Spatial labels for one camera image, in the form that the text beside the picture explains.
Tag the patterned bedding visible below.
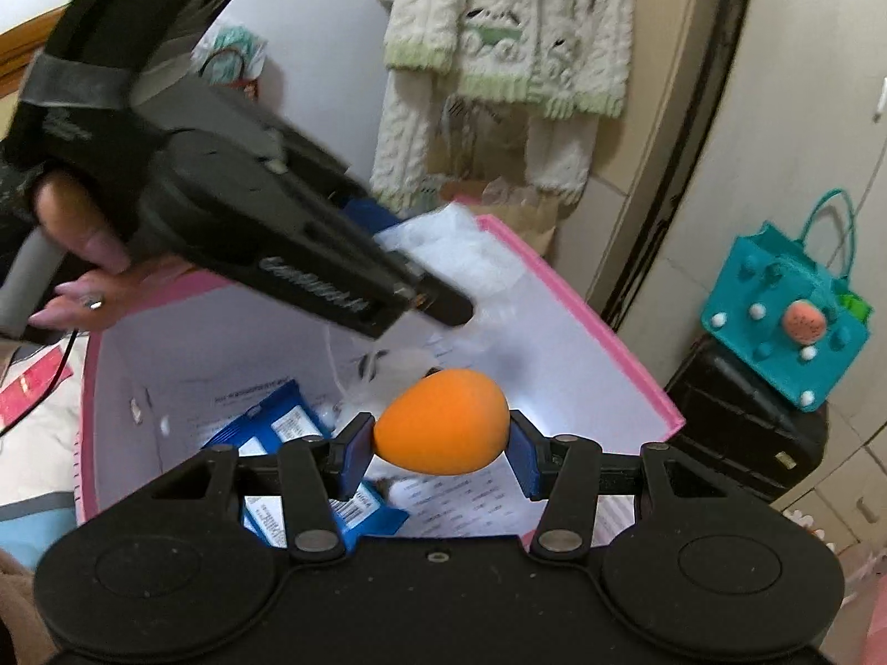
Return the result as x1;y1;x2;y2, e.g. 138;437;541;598
0;339;91;665

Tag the brown paper bag green print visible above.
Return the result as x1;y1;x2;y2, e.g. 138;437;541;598
443;176;562;257

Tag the beige cabinet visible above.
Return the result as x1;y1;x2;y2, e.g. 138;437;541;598
554;0;736;292

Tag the blue wipes packet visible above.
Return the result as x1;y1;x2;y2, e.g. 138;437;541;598
241;481;410;548
201;380;335;462

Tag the white mesh bath pouf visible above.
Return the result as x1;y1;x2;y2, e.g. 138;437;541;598
329;204;545;431

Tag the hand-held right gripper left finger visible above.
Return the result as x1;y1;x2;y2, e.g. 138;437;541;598
139;412;379;564

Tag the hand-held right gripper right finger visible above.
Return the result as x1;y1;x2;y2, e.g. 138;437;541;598
506;410;746;561

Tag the red paper card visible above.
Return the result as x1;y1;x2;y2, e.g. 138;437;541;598
0;350;74;423

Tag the orange makeup sponge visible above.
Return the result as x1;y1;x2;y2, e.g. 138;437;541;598
373;369;510;478

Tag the grey-white wardrobe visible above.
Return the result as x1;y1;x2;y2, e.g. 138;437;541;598
624;0;887;548

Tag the printed paper sheet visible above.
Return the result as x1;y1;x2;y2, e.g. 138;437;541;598
187;332;639;541

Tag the black suitcase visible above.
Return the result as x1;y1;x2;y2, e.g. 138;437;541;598
664;336;829;507

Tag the teal felt handbag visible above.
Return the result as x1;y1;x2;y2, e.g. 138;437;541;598
701;188;873;413

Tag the pink cardboard box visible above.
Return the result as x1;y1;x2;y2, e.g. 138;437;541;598
73;214;687;534

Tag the person's left hand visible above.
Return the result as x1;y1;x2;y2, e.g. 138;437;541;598
28;170;203;334

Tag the patterned plastic bag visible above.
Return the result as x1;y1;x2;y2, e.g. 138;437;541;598
190;21;268;84

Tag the white knit cardigan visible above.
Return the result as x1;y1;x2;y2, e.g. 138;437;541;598
384;0;635;119

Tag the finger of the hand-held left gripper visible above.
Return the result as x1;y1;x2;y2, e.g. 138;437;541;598
374;242;478;328
343;197;406;241

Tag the black cable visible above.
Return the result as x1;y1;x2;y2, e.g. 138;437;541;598
0;329;77;437

